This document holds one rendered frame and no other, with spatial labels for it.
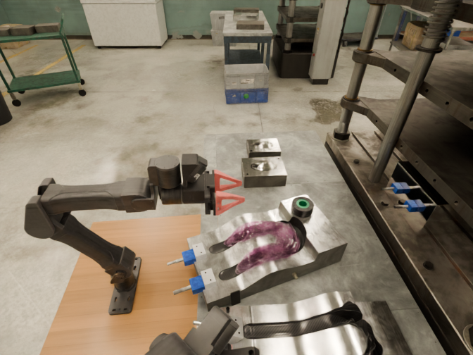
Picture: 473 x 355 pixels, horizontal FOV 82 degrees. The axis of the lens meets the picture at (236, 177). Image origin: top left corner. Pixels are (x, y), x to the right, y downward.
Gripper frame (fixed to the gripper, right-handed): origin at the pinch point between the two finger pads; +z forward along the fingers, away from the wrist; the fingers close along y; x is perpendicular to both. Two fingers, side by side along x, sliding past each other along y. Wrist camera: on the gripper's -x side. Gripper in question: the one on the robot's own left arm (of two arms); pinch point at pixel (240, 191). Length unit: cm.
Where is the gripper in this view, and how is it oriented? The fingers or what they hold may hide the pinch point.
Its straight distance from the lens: 70.8
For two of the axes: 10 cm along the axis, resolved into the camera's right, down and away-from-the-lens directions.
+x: -0.5, 7.8, 6.3
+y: -1.0, -6.3, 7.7
